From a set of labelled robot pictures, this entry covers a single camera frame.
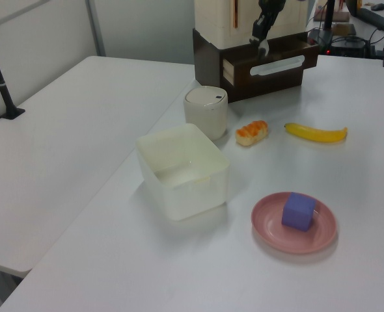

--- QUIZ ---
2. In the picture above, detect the tan cardboard box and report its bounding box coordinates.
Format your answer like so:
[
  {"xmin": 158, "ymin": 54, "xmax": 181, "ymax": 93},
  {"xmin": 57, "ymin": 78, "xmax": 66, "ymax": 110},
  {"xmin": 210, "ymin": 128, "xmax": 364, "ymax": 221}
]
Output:
[{"xmin": 332, "ymin": 22, "xmax": 356, "ymax": 37}]

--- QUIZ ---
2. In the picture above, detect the orange glazed toy bread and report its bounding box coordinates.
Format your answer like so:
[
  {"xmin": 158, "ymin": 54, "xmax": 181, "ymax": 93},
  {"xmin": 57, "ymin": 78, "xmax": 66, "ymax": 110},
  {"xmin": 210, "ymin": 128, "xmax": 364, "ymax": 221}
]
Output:
[{"xmin": 236, "ymin": 120, "xmax": 269, "ymax": 147}]

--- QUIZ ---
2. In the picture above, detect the small white lidded trash can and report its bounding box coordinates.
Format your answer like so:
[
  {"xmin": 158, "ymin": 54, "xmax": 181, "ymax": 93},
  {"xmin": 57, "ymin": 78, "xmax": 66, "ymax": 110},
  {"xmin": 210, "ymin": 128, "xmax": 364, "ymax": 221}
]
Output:
[{"xmin": 183, "ymin": 86, "xmax": 229, "ymax": 141}]

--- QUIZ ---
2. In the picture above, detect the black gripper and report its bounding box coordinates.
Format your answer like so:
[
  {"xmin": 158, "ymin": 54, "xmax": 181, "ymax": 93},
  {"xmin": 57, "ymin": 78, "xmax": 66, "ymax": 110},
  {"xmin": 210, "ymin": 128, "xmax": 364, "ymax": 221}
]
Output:
[{"xmin": 249, "ymin": 0, "xmax": 286, "ymax": 46}]

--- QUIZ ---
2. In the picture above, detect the pink plate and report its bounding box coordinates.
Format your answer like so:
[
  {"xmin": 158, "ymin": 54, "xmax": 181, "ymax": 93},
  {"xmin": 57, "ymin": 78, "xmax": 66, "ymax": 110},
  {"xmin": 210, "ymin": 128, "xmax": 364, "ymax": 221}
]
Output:
[{"xmin": 251, "ymin": 191, "xmax": 338, "ymax": 255}]

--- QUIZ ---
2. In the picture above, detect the brown drawer with white handle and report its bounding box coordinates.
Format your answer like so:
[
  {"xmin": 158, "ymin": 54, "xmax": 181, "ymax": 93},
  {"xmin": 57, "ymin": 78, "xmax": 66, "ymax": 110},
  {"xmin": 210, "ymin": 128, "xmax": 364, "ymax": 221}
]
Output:
[{"xmin": 223, "ymin": 36, "xmax": 320, "ymax": 99}]

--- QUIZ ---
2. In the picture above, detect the cream and brown mini cabinet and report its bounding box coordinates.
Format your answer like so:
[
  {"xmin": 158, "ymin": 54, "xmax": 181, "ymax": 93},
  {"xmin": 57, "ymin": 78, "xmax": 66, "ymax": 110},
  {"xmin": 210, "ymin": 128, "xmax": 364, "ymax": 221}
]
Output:
[{"xmin": 192, "ymin": 0, "xmax": 311, "ymax": 105}]

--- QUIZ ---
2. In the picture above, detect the yellow toy banana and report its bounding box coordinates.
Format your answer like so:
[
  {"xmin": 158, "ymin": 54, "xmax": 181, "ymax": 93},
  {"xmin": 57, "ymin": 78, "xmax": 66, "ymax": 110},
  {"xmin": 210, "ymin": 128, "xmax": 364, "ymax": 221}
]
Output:
[{"xmin": 284, "ymin": 122, "xmax": 348, "ymax": 143}]

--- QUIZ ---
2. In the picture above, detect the black device with red light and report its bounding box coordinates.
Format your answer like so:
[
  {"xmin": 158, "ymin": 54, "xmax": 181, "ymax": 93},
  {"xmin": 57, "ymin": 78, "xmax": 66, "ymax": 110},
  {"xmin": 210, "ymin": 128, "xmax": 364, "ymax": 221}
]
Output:
[{"xmin": 327, "ymin": 34, "xmax": 372, "ymax": 59}]

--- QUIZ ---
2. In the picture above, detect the white plastic storage box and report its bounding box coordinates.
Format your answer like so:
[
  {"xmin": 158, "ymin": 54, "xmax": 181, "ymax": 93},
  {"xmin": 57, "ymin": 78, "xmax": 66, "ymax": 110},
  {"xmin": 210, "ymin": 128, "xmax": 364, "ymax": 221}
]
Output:
[{"xmin": 135, "ymin": 123, "xmax": 231, "ymax": 222}]

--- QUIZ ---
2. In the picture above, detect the black monitor stand pole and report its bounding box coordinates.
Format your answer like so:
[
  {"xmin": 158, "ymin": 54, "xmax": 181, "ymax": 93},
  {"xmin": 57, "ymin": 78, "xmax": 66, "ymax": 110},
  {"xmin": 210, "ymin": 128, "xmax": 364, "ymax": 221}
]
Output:
[{"xmin": 322, "ymin": 0, "xmax": 336, "ymax": 32}]

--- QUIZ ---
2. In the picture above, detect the purple cube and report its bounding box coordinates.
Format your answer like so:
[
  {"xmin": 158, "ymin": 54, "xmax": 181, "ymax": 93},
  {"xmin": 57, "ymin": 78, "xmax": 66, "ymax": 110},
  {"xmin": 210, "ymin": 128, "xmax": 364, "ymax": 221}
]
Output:
[{"xmin": 281, "ymin": 191, "xmax": 317, "ymax": 232}]

